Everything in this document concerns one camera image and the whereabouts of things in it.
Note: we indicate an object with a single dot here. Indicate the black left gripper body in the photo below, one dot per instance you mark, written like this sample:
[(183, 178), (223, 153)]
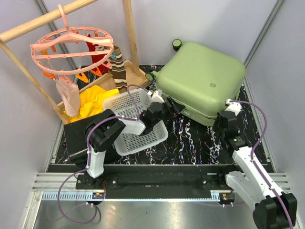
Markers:
[(167, 112)]

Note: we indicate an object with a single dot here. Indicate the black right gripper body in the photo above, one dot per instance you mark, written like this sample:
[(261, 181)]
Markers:
[(216, 125)]

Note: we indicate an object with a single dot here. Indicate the green hard-shell suitcase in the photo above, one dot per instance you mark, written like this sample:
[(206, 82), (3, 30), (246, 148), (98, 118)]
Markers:
[(199, 78)]

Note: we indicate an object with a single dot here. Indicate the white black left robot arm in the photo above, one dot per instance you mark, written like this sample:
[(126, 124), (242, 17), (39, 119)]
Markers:
[(95, 160)]

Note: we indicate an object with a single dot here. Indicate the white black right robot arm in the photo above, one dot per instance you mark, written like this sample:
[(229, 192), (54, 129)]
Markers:
[(271, 207)]

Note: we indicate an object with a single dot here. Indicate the white plastic mesh basket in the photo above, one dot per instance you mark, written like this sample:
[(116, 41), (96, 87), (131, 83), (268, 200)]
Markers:
[(132, 139)]

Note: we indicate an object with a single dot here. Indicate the wooden clothes rack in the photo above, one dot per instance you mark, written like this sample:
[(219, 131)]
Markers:
[(59, 66)]

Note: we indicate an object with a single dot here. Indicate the brown striped sock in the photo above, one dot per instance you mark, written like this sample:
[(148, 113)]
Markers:
[(118, 71)]

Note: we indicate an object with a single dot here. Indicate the yellow shorts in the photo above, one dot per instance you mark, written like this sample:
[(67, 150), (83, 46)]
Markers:
[(92, 101)]

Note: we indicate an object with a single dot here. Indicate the teal clothespin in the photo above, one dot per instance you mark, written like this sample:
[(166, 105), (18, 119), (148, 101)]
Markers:
[(113, 56)]

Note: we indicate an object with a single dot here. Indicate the red garment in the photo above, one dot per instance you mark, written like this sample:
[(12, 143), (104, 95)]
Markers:
[(101, 69)]

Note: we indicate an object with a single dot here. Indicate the orange clothespin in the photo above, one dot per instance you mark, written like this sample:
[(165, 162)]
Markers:
[(82, 77)]

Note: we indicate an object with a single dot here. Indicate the black box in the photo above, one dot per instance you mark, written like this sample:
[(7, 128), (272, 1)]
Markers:
[(75, 136)]

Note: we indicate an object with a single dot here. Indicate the pale pink garment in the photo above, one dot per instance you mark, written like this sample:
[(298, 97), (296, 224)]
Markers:
[(70, 97)]

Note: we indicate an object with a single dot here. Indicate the pink round clip hanger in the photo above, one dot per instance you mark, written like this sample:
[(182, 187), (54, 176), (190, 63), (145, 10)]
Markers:
[(69, 43)]

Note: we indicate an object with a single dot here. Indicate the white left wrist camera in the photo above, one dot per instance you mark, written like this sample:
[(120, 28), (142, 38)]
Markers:
[(156, 96)]

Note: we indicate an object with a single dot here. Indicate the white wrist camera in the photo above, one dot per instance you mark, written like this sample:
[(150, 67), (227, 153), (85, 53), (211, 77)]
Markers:
[(156, 96), (232, 106)]

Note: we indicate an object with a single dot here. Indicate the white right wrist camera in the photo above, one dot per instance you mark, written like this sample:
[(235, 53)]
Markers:
[(232, 106)]

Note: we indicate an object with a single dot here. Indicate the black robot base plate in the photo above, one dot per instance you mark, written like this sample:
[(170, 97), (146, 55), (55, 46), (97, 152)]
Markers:
[(144, 183)]

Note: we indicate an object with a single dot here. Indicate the aluminium frame rail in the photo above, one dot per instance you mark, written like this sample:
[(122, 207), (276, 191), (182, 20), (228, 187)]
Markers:
[(81, 214)]

